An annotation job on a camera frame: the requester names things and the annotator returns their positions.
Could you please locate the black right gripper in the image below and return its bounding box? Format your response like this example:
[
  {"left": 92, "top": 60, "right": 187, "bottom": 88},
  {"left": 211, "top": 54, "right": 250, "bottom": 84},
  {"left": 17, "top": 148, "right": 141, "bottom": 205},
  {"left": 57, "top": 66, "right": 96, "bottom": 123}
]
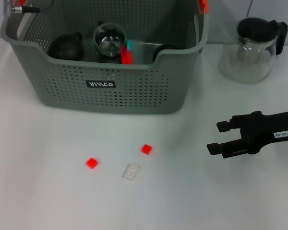
[{"left": 206, "top": 110, "right": 288, "bottom": 160}]

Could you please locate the small red square brick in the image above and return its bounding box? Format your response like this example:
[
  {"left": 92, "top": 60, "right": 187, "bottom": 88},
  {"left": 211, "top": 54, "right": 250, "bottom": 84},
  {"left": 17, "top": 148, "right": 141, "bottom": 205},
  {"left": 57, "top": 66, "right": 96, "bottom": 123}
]
[
  {"left": 141, "top": 143, "right": 153, "bottom": 155},
  {"left": 85, "top": 157, "right": 99, "bottom": 170}
]

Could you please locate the white plate brick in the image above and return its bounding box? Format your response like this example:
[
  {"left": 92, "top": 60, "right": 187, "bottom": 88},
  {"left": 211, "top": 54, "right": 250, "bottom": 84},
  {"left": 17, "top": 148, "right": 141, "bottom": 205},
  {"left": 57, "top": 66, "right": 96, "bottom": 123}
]
[{"left": 121, "top": 162, "right": 142, "bottom": 181}]

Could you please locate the glass teacup with black holder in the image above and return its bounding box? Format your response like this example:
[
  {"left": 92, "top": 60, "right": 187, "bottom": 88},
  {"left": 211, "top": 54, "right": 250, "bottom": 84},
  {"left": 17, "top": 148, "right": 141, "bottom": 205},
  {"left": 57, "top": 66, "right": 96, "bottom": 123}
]
[
  {"left": 97, "top": 51, "right": 129, "bottom": 64},
  {"left": 93, "top": 20, "right": 127, "bottom": 58},
  {"left": 152, "top": 44, "right": 181, "bottom": 62}
]

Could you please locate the large red sloped brick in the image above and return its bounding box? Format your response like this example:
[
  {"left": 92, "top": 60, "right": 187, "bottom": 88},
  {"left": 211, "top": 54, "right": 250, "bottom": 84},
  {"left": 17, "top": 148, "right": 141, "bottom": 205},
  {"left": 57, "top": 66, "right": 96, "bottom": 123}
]
[{"left": 120, "top": 45, "right": 134, "bottom": 65}]

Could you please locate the grey-green perforated storage bin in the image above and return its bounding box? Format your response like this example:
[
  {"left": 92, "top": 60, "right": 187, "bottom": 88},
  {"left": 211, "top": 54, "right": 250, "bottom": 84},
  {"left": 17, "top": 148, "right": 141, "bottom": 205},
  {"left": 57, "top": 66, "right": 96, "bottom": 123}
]
[{"left": 0, "top": 0, "right": 210, "bottom": 115}]

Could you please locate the glass pitcher with black lid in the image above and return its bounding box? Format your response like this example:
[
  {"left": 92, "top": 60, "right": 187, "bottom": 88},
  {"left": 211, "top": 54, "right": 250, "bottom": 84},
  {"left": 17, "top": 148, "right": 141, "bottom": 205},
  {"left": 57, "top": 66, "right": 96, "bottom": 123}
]
[{"left": 217, "top": 16, "right": 288, "bottom": 83}]

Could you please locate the black round teapot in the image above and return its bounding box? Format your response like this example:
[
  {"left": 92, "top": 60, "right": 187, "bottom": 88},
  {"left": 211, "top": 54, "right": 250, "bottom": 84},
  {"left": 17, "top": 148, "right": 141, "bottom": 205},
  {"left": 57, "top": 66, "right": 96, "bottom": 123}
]
[{"left": 48, "top": 31, "right": 84, "bottom": 60}]

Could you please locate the left wrist cable with plug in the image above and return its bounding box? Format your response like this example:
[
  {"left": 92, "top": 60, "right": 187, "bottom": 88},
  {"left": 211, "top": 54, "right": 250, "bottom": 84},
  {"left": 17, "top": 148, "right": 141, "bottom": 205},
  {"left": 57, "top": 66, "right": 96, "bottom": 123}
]
[{"left": 3, "top": 0, "right": 41, "bottom": 18}]

